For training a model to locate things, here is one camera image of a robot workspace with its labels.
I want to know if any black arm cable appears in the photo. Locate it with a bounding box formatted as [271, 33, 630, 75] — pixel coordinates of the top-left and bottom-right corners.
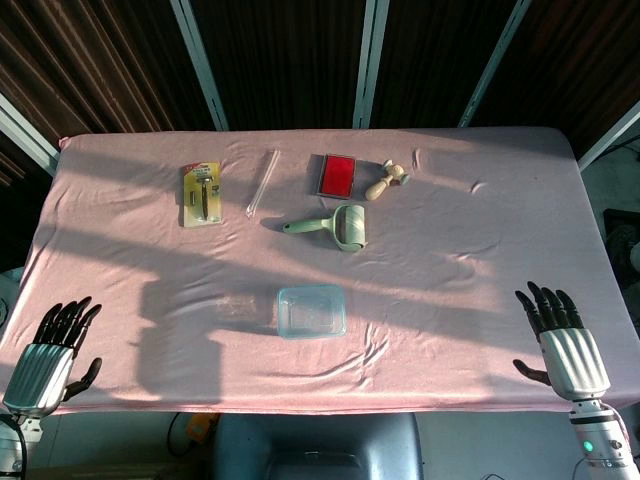
[0, 415, 27, 476]

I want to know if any blue container lid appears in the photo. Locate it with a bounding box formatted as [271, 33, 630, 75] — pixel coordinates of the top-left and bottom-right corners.
[277, 284, 348, 341]

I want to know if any yellow device under table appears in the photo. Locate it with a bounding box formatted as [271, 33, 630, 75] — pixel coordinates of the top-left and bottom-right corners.
[188, 412, 220, 447]

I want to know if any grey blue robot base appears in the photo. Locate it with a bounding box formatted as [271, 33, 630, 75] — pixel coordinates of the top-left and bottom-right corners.
[209, 412, 426, 480]

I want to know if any clear glass tube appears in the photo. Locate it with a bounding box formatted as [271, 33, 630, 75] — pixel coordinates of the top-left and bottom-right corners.
[244, 148, 279, 219]

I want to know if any green lint roller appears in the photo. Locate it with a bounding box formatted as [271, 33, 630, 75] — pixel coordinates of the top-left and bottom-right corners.
[282, 202, 370, 254]

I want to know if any grey metal frame post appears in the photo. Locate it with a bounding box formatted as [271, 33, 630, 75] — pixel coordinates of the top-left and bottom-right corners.
[352, 0, 392, 129]
[577, 99, 640, 172]
[458, 0, 532, 129]
[168, 0, 230, 132]
[0, 93, 61, 177]

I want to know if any clear plastic container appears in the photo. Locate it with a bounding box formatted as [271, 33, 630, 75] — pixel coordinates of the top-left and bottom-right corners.
[279, 287, 346, 339]

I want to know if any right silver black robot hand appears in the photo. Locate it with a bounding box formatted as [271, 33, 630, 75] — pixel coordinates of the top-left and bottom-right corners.
[512, 280, 612, 402]

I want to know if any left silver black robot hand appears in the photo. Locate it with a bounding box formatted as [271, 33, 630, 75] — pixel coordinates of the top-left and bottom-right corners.
[2, 296, 104, 419]

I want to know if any red ink pad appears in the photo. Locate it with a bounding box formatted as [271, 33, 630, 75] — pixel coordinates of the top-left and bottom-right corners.
[314, 153, 359, 199]

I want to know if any pink tablecloth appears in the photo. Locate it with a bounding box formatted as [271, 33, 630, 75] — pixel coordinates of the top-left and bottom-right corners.
[0, 126, 640, 416]

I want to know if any razor in yellow blister pack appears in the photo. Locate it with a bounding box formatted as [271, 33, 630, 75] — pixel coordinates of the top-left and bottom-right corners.
[180, 160, 224, 229]

